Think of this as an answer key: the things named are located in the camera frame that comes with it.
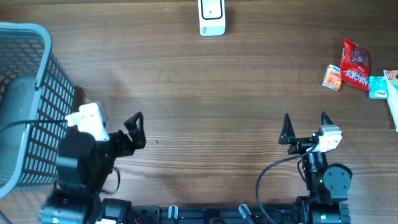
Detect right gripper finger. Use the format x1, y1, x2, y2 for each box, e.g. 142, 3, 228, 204
278, 113, 297, 145
321, 111, 333, 126

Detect orange small box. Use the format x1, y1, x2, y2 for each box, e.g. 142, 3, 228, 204
322, 65, 342, 91

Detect green tissue pack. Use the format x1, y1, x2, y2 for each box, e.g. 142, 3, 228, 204
368, 76, 388, 100

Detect red snack bag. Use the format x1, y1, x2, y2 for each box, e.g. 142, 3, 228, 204
340, 39, 370, 91

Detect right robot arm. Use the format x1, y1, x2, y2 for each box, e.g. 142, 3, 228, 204
279, 112, 353, 224

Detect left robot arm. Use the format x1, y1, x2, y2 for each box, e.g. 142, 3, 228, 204
39, 112, 146, 223

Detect white barcode scanner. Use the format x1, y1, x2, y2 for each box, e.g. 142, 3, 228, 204
198, 0, 226, 37

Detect grey plastic mesh basket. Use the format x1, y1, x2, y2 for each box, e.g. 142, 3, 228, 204
1, 22, 75, 197

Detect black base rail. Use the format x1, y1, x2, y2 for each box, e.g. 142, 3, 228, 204
125, 202, 351, 224

